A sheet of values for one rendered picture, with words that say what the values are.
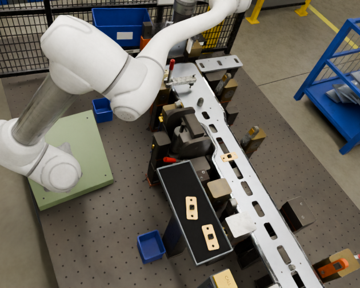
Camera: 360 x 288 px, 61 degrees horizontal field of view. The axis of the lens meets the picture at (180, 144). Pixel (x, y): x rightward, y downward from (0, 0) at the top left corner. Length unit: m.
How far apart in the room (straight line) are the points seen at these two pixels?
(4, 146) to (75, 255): 0.58
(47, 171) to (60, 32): 0.61
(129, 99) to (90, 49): 0.15
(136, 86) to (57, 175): 0.57
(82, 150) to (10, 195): 1.06
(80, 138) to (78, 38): 0.80
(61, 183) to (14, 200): 1.21
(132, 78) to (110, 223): 0.89
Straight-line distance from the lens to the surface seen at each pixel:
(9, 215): 2.42
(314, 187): 1.98
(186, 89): 1.67
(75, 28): 0.81
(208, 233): 1.08
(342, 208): 2.02
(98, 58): 0.80
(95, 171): 1.56
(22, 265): 2.28
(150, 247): 1.51
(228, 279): 1.06
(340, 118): 3.39
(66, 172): 1.26
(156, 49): 0.94
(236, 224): 1.18
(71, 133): 1.52
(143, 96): 0.82
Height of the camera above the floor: 2.14
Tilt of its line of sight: 53 degrees down
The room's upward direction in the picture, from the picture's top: 18 degrees clockwise
